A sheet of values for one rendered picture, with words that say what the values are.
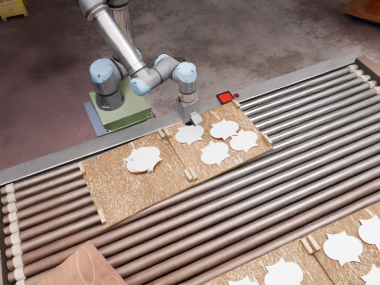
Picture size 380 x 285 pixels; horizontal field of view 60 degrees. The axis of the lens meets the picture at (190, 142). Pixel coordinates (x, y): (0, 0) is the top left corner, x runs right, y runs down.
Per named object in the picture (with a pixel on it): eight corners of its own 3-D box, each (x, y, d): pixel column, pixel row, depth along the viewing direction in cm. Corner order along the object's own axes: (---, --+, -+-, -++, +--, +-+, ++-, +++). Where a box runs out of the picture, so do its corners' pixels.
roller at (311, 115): (8, 228, 137) (2, 224, 133) (375, 90, 181) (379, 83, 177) (9, 239, 134) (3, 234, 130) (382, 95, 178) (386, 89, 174)
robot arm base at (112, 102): (91, 99, 173) (86, 85, 165) (116, 86, 178) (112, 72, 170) (104, 115, 165) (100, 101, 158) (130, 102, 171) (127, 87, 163)
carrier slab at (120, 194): (79, 166, 150) (78, 164, 149) (160, 131, 161) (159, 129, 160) (105, 229, 130) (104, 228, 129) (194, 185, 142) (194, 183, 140)
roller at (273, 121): (7, 219, 140) (1, 213, 136) (369, 84, 184) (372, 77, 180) (8, 228, 137) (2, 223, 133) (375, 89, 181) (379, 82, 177)
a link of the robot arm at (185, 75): (185, 57, 129) (201, 67, 125) (186, 78, 138) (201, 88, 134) (170, 66, 126) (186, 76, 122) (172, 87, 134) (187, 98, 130)
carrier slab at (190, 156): (162, 131, 161) (162, 129, 160) (233, 102, 172) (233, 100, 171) (195, 185, 142) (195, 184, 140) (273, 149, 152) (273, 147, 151)
